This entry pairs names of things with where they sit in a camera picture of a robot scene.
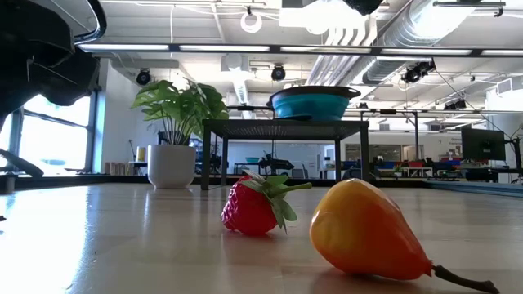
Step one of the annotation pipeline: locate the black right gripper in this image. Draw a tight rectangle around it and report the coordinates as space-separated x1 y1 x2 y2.
342 0 385 16

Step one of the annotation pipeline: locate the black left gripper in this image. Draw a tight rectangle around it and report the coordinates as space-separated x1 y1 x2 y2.
0 0 101 123

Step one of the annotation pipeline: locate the blue collapsible colander bowl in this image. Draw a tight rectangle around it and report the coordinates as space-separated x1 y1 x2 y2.
267 85 362 122

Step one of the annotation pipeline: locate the orange toy pear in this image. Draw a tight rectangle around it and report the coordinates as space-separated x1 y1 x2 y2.
309 177 500 294

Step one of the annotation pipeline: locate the red toy strawberry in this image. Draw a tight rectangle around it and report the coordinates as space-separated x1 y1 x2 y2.
221 171 314 237

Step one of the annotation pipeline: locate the large window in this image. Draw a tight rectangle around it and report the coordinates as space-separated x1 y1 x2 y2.
0 93 94 175

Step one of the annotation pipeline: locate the light wooden crate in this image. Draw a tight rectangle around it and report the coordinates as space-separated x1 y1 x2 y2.
104 162 132 176

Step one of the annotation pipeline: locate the overhead LED light bar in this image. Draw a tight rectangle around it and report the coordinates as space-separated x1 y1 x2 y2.
77 40 523 57

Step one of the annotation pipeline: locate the perforated metal shelf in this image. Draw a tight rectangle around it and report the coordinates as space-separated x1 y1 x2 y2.
199 118 371 191

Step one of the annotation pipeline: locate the green plant in white pot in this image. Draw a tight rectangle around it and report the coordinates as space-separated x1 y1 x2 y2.
131 78 230 189

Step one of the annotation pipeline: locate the white background table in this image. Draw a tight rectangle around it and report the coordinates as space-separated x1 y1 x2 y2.
402 166 434 177

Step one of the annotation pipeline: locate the black background monitor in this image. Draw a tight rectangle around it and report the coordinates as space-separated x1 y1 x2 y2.
461 127 507 161

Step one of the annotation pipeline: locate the black monitor stand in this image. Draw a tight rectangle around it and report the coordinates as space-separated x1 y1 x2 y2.
506 136 523 169

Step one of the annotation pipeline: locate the silver ventilation duct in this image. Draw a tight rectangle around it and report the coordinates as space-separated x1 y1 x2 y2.
361 0 454 85

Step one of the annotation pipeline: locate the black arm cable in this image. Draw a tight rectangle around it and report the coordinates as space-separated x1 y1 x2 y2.
73 0 108 45

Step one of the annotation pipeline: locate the black curved bracket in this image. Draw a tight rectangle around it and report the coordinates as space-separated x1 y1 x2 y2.
0 147 45 177

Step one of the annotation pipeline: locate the black ceiling rail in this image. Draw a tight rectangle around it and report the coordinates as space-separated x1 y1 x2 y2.
432 0 507 17

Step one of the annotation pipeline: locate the black metal gantry frame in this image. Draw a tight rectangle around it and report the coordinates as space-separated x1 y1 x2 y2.
226 105 422 164

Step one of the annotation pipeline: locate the white hanging ring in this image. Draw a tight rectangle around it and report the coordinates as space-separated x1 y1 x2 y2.
239 11 263 33

